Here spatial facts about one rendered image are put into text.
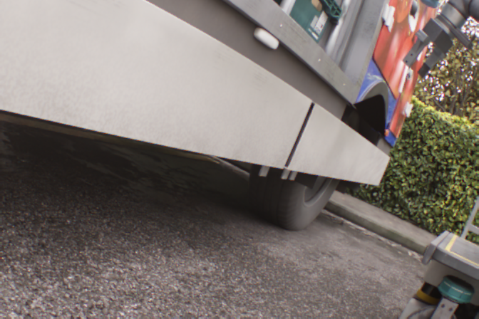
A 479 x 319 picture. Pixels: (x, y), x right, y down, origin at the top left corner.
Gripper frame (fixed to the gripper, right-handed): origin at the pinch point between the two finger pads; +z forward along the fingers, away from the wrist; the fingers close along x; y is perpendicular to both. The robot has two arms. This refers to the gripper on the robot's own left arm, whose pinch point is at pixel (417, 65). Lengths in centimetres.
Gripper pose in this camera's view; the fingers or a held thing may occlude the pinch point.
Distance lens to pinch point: 123.8
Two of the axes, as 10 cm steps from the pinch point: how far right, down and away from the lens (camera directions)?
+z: -5.7, 7.2, 4.1
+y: -5.1, -6.9, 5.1
